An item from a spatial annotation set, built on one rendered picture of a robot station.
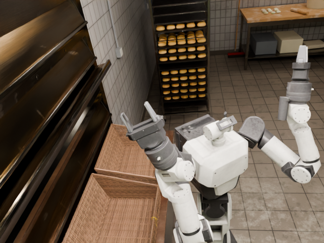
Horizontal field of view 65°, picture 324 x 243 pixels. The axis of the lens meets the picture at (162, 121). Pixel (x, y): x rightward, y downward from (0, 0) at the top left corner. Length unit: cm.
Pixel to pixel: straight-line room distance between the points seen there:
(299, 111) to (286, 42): 409
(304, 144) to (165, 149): 63
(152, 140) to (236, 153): 48
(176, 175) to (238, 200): 192
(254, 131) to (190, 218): 53
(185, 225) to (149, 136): 33
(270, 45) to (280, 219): 327
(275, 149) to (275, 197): 159
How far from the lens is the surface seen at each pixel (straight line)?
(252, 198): 276
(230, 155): 113
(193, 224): 92
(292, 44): 522
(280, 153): 125
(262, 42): 505
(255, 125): 125
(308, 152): 121
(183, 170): 81
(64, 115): 152
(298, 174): 124
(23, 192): 111
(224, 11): 550
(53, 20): 169
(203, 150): 111
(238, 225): 256
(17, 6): 141
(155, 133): 76
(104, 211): 200
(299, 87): 113
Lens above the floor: 215
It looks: 36 degrees down
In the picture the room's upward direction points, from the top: 7 degrees counter-clockwise
